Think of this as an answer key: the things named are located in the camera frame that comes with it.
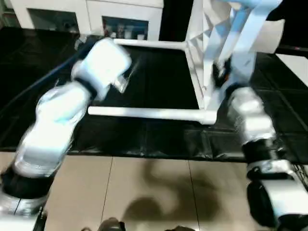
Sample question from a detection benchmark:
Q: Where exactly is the white plastic table top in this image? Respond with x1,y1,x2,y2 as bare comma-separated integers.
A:
184,0,284,126

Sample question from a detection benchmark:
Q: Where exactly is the white plastic table leg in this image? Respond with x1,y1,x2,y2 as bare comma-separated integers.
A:
112,38,191,52
88,105,217,126

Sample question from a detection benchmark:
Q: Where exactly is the black cabinet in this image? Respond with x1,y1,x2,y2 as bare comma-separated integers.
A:
158,0,195,42

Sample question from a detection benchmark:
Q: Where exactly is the black screen with red light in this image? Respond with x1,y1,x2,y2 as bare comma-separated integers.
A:
276,44,308,52

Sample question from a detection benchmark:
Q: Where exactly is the white cabinet with glass doors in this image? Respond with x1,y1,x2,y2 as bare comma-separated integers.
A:
13,0,164,41

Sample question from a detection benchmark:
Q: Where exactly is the dark robot leg part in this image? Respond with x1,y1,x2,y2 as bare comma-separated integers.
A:
166,225,193,231
100,218,126,231

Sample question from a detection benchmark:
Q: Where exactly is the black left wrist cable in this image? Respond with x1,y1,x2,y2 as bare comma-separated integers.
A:
0,39,97,106

